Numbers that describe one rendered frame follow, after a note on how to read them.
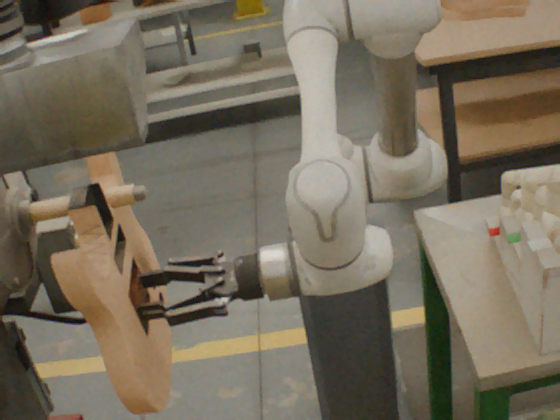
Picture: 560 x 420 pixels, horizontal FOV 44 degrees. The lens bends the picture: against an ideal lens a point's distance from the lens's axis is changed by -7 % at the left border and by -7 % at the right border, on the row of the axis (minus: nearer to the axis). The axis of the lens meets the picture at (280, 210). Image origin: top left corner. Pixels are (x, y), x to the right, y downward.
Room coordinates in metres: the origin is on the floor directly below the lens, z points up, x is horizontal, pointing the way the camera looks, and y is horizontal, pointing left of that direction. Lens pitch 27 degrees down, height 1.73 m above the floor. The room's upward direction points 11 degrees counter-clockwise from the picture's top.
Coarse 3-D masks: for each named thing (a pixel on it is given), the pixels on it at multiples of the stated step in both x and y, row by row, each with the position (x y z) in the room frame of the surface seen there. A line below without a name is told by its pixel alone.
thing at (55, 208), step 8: (104, 192) 1.07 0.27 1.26; (112, 192) 1.06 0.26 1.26; (120, 192) 1.06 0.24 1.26; (128, 192) 1.06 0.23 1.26; (48, 200) 1.08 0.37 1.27; (56, 200) 1.07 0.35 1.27; (64, 200) 1.07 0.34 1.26; (112, 200) 1.06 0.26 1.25; (120, 200) 1.06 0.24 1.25; (128, 200) 1.06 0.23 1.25; (32, 208) 1.07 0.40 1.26; (40, 208) 1.07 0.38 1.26; (48, 208) 1.06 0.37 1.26; (56, 208) 1.06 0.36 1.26; (64, 208) 1.06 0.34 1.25; (32, 216) 1.06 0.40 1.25; (40, 216) 1.06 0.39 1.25; (48, 216) 1.06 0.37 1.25; (56, 216) 1.06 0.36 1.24; (64, 216) 1.07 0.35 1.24
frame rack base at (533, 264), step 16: (528, 224) 0.99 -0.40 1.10; (528, 240) 0.94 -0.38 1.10; (528, 256) 0.94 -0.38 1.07; (544, 256) 0.89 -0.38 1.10; (528, 272) 0.94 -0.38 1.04; (544, 272) 0.85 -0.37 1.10; (528, 288) 0.94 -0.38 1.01; (544, 288) 0.85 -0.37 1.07; (528, 304) 0.94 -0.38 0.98; (544, 304) 0.85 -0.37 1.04; (528, 320) 0.93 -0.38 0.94; (544, 320) 0.85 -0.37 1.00; (544, 336) 0.85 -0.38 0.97; (544, 352) 0.85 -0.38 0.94
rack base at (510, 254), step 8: (512, 216) 1.15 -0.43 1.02; (504, 224) 1.13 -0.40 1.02; (512, 224) 1.12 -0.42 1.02; (504, 232) 1.12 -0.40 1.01; (512, 232) 1.10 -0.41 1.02; (504, 240) 1.12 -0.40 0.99; (504, 248) 1.12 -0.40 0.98; (512, 248) 1.05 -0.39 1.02; (520, 248) 1.04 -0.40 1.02; (504, 256) 1.12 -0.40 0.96; (512, 256) 1.06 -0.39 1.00; (520, 256) 1.01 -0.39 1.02; (504, 264) 1.12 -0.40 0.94; (512, 264) 1.06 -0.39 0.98; (520, 264) 1.00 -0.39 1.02; (512, 272) 1.05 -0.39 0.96; (512, 280) 1.05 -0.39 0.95
